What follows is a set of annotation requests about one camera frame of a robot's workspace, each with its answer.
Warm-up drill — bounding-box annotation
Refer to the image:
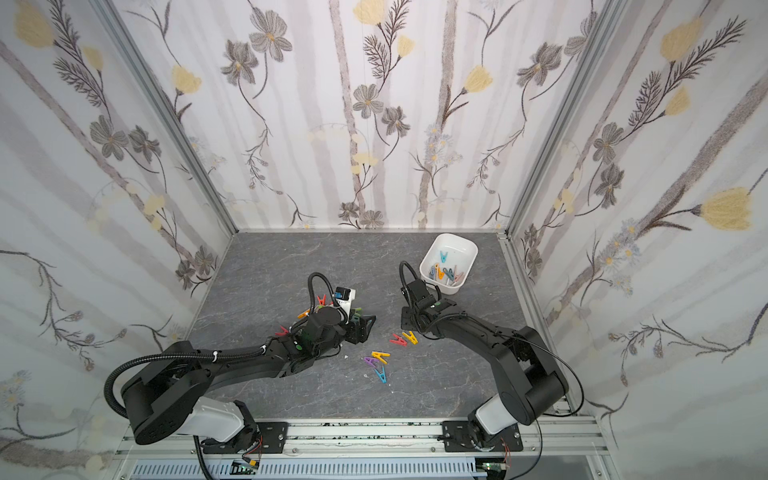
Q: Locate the yellow clothespin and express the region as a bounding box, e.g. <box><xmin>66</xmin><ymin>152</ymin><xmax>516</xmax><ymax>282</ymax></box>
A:
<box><xmin>371</xmin><ymin>351</ymin><xmax>390</xmax><ymax>365</ymax></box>
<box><xmin>402</xmin><ymin>331</ymin><xmax>419</xmax><ymax>345</ymax></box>

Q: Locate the pink red clothespin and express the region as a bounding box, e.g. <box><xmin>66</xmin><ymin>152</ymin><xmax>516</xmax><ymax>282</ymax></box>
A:
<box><xmin>390</xmin><ymin>334</ymin><xmax>408</xmax><ymax>346</ymax></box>

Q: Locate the white plastic storage box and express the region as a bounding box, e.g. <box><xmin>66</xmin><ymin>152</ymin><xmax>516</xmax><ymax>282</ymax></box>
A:
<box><xmin>419</xmin><ymin>233</ymin><xmax>479</xmax><ymax>295</ymax></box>

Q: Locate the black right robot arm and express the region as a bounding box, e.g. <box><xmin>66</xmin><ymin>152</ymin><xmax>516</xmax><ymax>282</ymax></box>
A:
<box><xmin>401</xmin><ymin>300</ymin><xmax>570</xmax><ymax>448</ymax></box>

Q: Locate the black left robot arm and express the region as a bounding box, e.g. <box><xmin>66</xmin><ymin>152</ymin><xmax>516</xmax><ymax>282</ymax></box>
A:
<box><xmin>104</xmin><ymin>307</ymin><xmax>376</xmax><ymax>445</ymax></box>

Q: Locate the light blue clothespin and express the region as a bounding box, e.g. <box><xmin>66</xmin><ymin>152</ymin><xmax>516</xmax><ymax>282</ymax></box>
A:
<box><xmin>375</xmin><ymin>367</ymin><xmax>387</xmax><ymax>384</ymax></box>

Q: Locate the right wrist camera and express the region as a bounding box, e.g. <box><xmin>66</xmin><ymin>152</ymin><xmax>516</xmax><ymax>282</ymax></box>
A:
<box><xmin>401</xmin><ymin>280</ymin><xmax>436</xmax><ymax>310</ymax></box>

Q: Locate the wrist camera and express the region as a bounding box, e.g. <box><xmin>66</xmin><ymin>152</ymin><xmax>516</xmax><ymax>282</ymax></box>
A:
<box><xmin>334</xmin><ymin>287</ymin><xmax>356</xmax><ymax>313</ymax></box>
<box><xmin>401</xmin><ymin>280</ymin><xmax>436</xmax><ymax>310</ymax></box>

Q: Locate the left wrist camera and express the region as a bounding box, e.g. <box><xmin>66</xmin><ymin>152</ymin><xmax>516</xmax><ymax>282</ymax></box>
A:
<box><xmin>334</xmin><ymin>287</ymin><xmax>356</xmax><ymax>313</ymax></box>

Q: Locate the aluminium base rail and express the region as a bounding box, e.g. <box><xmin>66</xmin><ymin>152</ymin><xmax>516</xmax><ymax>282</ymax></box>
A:
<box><xmin>105</xmin><ymin>417</ymin><xmax>621</xmax><ymax>479</ymax></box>

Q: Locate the aluminium corner post right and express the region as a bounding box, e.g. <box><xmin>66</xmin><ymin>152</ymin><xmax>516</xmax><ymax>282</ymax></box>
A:
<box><xmin>504</xmin><ymin>1</ymin><xmax>628</xmax><ymax>239</ymax></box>

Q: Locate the aluminium corner post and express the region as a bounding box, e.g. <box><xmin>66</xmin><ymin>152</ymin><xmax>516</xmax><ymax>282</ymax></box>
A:
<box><xmin>89</xmin><ymin>0</ymin><xmax>238</xmax><ymax>236</ymax></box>
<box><xmin>504</xmin><ymin>1</ymin><xmax>628</xmax><ymax>239</ymax></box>

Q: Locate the aluminium corner post left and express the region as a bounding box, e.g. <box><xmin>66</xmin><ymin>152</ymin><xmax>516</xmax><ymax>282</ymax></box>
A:
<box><xmin>89</xmin><ymin>0</ymin><xmax>238</xmax><ymax>236</ymax></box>

